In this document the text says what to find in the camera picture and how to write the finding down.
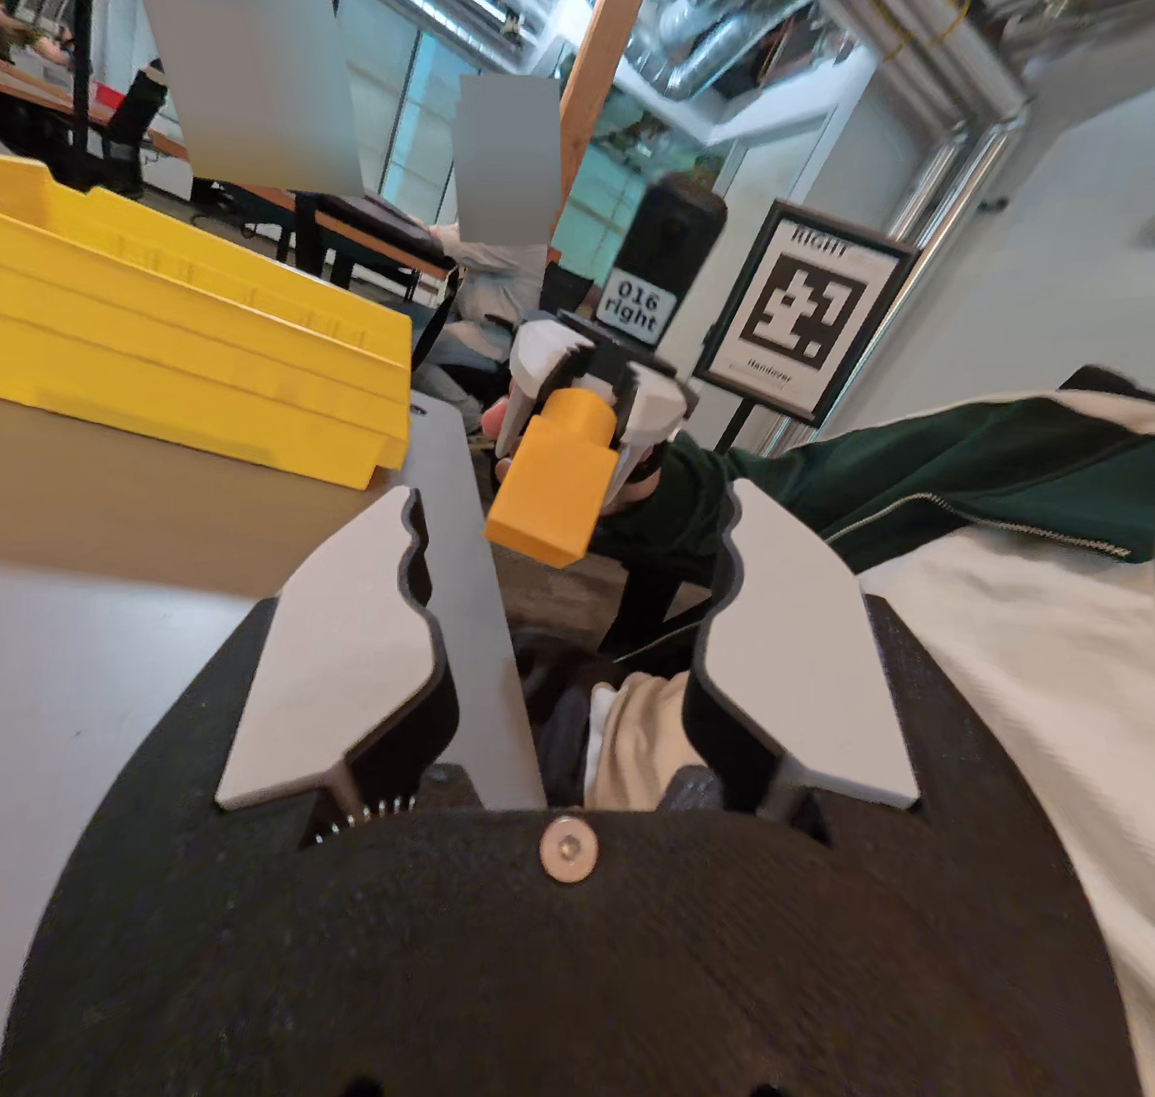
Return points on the black bag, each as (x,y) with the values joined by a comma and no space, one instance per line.
(371,212)

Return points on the wooden support post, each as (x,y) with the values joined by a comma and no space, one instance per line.
(605,59)

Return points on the silver ceiling ducts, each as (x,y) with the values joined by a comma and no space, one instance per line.
(722,23)

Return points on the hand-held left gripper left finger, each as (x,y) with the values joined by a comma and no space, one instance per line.
(334,664)

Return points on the yellow plastic bin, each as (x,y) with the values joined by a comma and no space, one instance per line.
(181,348)

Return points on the framed marker sign on stand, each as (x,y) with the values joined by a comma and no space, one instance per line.
(804,303)

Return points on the orange peg block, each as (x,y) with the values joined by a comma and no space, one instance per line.
(551,492)

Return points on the person's right forearm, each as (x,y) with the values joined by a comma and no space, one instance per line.
(903,456)

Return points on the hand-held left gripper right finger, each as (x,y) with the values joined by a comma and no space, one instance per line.
(795,664)

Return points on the grey desk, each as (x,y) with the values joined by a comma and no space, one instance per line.
(91,664)

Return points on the wooden office desk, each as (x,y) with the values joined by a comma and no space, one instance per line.
(398,250)
(55,91)

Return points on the black office chair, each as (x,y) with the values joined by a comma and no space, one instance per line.
(136,122)

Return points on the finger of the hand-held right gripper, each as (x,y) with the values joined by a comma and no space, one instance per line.
(537,357)
(654,406)

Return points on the person's right hand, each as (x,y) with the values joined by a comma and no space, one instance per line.
(494,412)

